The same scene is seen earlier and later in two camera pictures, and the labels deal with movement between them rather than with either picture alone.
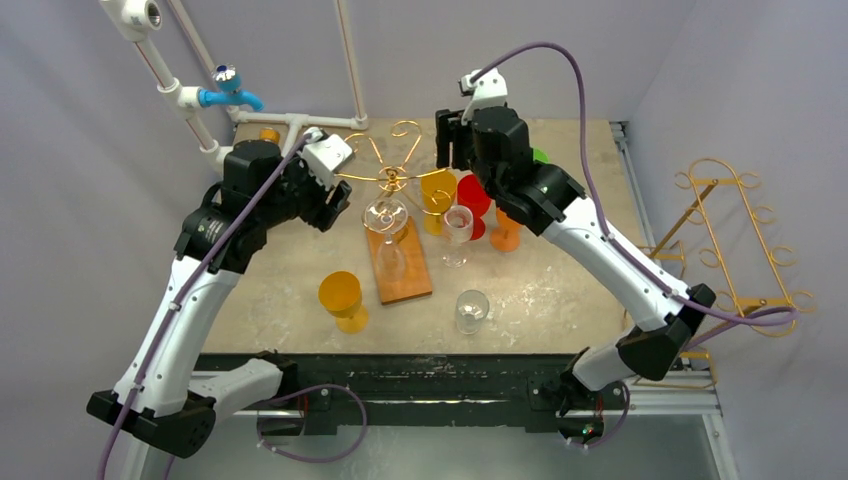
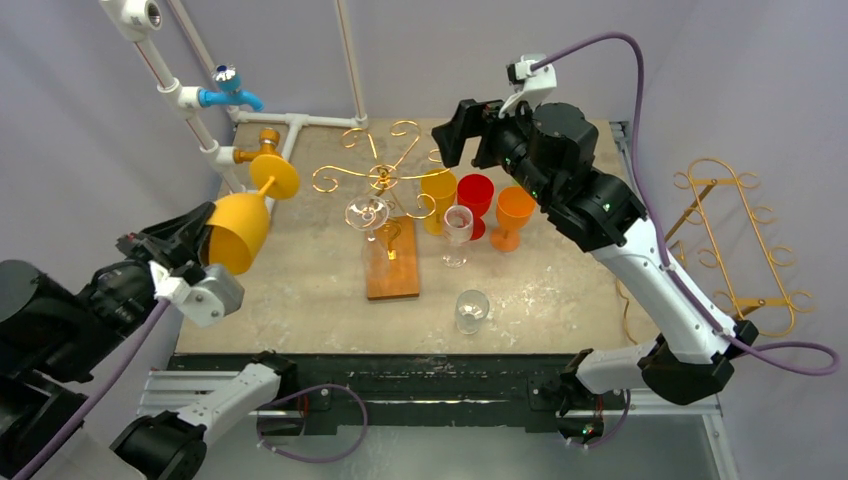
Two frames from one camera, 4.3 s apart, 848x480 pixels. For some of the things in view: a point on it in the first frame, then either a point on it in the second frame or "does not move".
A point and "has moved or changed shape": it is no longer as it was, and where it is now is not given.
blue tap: [228, 91] does not move
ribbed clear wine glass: [457, 223] does not move
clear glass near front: [471, 308] does not move
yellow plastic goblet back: [438, 188] does not move
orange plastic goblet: [506, 237] does not move
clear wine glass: [387, 216] -> [368, 212]
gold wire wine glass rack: [393, 178] has moved or changed shape
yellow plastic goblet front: [340, 294] has moved or changed shape
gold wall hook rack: [725, 251] does not move
